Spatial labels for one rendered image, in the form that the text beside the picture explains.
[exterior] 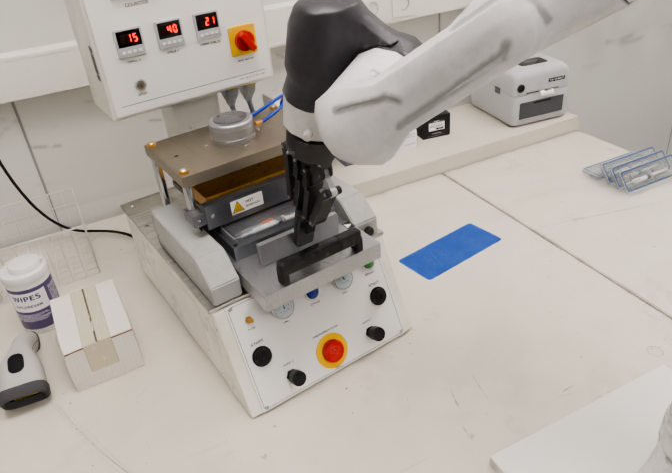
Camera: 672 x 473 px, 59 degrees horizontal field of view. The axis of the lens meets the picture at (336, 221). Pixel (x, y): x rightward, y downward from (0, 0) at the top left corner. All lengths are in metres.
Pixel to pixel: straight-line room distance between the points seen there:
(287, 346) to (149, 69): 0.54
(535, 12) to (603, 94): 1.99
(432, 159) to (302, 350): 0.81
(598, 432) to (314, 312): 0.47
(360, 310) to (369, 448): 0.24
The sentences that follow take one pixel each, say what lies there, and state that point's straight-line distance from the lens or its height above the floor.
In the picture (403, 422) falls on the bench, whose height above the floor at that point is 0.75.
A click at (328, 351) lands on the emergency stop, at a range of 1.04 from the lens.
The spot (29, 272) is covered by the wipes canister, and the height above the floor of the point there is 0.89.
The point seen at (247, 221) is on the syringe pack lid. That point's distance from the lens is 1.02.
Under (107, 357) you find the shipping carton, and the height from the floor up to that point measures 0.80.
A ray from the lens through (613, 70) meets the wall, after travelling 2.54.
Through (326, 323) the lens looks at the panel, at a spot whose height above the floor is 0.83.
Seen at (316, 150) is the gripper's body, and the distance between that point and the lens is 0.78.
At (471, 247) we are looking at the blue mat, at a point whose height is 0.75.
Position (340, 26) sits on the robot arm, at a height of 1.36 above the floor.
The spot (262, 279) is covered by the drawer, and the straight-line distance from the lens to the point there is 0.93.
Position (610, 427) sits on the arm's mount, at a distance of 1.01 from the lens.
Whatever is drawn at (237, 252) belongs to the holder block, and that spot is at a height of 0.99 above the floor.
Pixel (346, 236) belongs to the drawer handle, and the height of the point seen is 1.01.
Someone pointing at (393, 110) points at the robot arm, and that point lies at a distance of 0.60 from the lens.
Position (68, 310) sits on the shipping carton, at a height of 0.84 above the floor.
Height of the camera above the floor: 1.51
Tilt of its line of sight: 31 degrees down
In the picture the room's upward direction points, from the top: 6 degrees counter-clockwise
